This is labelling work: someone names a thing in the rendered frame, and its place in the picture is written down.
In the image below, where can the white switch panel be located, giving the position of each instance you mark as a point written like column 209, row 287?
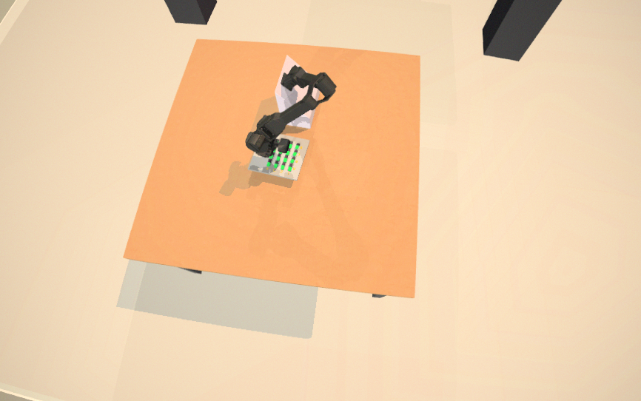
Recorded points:
column 284, row 165

